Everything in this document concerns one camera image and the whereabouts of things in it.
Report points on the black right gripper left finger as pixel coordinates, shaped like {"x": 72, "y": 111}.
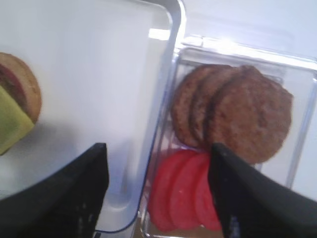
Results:
{"x": 65, "y": 205}

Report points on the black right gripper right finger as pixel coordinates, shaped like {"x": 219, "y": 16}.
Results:
{"x": 250, "y": 205}

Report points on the yellow cheese slice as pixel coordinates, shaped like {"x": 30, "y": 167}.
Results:
{"x": 14, "y": 123}

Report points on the front red tomato slice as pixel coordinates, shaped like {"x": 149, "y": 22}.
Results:
{"x": 203, "y": 202}

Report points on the red tomato slice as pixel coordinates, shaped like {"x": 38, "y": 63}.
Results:
{"x": 157, "y": 206}
{"x": 181, "y": 201}
{"x": 203, "y": 202}

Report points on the middle red tomato slice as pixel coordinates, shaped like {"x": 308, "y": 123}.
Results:
{"x": 181, "y": 201}

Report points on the front brown burger patty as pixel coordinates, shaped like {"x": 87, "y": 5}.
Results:
{"x": 250, "y": 114}

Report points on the brown burger patty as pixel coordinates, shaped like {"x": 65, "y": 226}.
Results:
{"x": 207, "y": 88}
{"x": 250, "y": 114}
{"x": 180, "y": 108}

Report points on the rear red tomato slice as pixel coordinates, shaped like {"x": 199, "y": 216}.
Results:
{"x": 157, "y": 206}

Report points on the clear box with patties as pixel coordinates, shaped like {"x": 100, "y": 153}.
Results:
{"x": 297, "y": 75}

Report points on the bottom burger bun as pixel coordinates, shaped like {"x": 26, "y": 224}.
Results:
{"x": 28, "y": 82}

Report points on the middle brown burger patty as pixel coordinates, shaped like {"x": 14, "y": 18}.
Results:
{"x": 207, "y": 88}

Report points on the rear brown burger patty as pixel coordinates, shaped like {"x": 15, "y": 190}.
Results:
{"x": 180, "y": 108}

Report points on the patty on bun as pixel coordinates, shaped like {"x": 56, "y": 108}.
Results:
{"x": 13, "y": 87}

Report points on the white serving tray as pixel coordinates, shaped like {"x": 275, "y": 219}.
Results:
{"x": 102, "y": 66}

